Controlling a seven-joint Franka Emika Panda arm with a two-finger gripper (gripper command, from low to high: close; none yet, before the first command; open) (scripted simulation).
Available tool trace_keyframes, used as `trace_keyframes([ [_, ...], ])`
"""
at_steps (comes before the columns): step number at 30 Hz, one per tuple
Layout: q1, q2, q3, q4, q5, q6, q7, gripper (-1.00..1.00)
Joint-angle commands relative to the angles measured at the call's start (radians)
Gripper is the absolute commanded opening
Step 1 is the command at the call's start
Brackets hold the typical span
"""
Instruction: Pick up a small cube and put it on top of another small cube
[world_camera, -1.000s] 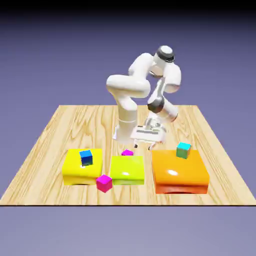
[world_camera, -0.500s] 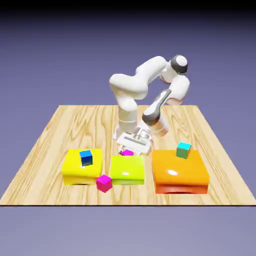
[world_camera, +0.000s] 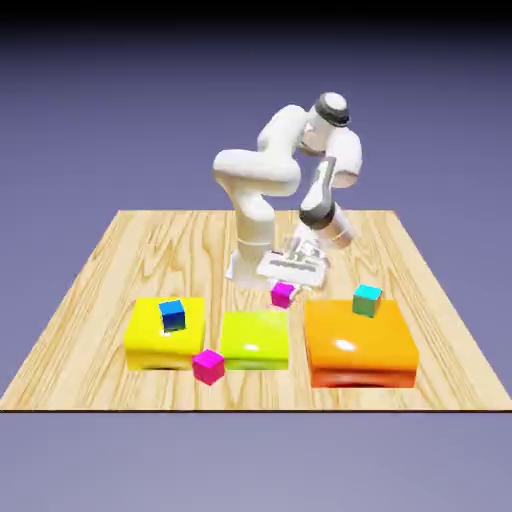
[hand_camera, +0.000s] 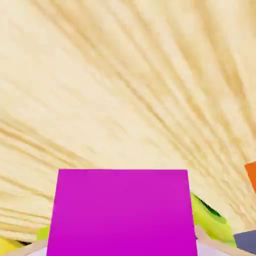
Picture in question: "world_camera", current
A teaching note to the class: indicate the large lime green box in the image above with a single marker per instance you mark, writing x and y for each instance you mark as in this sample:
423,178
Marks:
255,338

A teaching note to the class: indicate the small magenta cube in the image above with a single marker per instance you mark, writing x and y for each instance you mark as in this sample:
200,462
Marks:
208,366
282,295

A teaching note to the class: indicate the small cyan cube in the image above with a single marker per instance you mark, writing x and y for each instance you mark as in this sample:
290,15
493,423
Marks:
366,300

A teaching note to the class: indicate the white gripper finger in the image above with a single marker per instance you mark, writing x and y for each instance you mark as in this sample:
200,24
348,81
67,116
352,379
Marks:
296,291

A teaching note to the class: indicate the large orange box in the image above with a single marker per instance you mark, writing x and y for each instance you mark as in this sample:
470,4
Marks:
360,344

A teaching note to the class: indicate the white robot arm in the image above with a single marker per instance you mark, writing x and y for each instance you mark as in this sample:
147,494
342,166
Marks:
256,172

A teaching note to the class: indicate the small blue cube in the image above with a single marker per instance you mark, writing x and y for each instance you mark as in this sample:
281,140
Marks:
172,315

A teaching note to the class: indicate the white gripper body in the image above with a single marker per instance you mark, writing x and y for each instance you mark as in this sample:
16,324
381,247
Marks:
294,268

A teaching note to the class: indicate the large yellow box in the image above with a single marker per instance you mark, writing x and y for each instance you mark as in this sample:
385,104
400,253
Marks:
162,340

